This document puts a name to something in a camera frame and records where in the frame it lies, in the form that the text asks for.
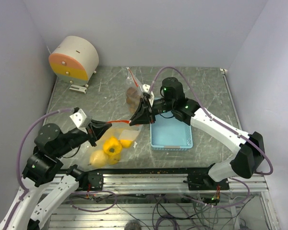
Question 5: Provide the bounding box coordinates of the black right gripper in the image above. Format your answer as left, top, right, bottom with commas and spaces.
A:
129, 97, 175, 125

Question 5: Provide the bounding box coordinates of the yellow bell pepper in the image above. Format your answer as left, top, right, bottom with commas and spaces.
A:
102, 136, 123, 156

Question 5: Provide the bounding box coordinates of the brown round fruit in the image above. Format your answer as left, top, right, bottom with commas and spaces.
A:
126, 87, 139, 98

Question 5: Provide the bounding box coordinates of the yellow lemon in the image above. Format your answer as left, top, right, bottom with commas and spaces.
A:
89, 150, 108, 168

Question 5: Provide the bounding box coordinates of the clear orange zip top bag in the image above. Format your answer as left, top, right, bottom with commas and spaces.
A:
125, 67, 143, 115

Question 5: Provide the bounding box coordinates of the orange fruit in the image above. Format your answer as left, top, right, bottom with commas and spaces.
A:
119, 139, 133, 149
108, 154, 121, 165

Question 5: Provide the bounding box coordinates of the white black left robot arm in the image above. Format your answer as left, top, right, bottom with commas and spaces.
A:
0, 120, 112, 230

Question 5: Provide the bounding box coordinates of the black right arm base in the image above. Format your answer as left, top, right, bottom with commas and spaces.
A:
183, 163, 229, 191

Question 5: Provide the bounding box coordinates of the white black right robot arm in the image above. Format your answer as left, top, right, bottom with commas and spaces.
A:
129, 77, 264, 190

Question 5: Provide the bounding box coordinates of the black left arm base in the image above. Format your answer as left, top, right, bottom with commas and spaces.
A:
66, 164, 104, 191

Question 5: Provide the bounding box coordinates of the light blue plastic basket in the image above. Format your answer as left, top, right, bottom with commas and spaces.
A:
150, 98, 193, 151

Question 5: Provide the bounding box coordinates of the cream cylindrical drawer box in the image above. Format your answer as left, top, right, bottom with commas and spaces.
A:
48, 35, 99, 86

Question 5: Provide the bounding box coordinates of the white corner clip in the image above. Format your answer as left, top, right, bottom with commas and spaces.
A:
220, 68, 228, 75

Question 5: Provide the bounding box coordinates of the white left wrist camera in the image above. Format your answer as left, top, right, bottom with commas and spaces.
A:
70, 109, 92, 132

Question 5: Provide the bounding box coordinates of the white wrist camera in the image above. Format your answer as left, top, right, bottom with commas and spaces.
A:
140, 84, 155, 106
70, 109, 92, 132

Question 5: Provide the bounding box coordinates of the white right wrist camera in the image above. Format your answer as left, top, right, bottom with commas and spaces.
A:
140, 84, 155, 106

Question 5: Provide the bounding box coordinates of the small white metal bracket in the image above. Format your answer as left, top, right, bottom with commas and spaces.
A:
69, 84, 87, 94

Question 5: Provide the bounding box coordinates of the purple floor cable loop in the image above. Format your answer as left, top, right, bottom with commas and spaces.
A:
70, 190, 120, 212

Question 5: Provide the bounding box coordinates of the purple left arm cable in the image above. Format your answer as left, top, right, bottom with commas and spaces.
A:
2, 107, 76, 230

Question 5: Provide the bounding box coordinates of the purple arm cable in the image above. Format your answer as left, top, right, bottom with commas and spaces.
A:
2, 107, 76, 230
148, 66, 274, 175

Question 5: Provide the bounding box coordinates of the aluminium rail frame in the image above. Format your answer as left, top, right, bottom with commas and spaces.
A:
42, 172, 277, 230

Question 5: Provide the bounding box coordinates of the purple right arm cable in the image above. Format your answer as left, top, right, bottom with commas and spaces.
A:
148, 66, 274, 175

